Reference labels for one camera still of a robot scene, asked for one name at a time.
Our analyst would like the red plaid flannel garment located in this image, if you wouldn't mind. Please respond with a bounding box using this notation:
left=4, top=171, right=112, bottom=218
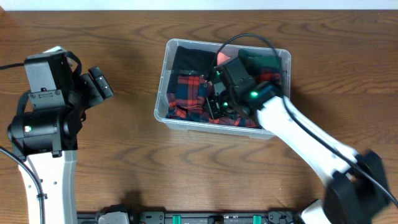
left=165, top=67, right=282, bottom=129

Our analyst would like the pink garment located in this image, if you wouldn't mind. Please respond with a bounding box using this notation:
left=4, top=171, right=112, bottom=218
left=216, top=52, right=230, bottom=65

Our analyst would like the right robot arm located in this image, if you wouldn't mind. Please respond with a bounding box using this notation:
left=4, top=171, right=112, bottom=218
left=208, top=58, right=397, bottom=223

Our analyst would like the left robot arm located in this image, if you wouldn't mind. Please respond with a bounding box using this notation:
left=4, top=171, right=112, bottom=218
left=7, top=46, right=114, bottom=223

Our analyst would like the black mounting rail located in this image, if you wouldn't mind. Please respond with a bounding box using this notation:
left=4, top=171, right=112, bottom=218
left=77, top=205, right=303, bottom=224

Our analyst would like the black garment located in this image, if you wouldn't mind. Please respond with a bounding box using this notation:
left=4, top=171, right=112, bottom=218
left=167, top=46, right=216, bottom=93

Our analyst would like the clear plastic storage bin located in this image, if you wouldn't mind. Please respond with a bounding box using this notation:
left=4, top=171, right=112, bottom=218
left=154, top=39, right=292, bottom=139

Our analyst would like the green garment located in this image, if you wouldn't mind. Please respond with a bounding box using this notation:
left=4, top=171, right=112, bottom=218
left=238, top=49, right=280, bottom=76

